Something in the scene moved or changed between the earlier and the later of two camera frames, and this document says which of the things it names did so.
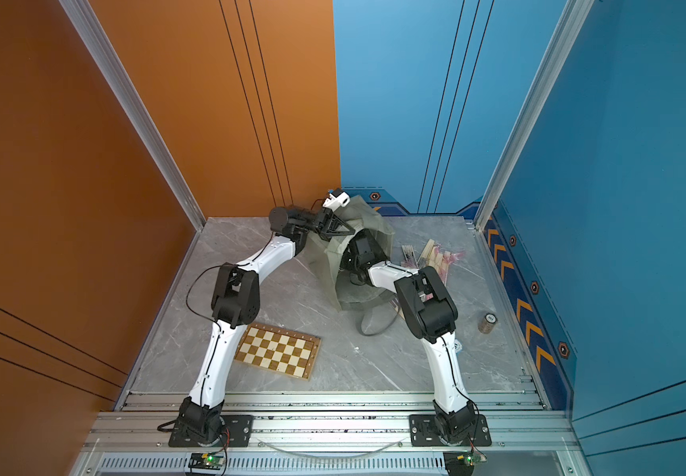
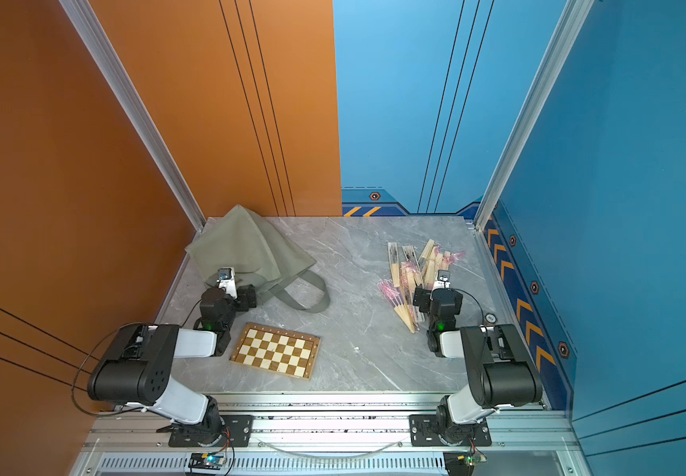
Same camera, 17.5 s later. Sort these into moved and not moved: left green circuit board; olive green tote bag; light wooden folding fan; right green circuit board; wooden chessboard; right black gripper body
Moved: olive green tote bag; right black gripper body
Not moved: light wooden folding fan; left green circuit board; right green circuit board; wooden chessboard
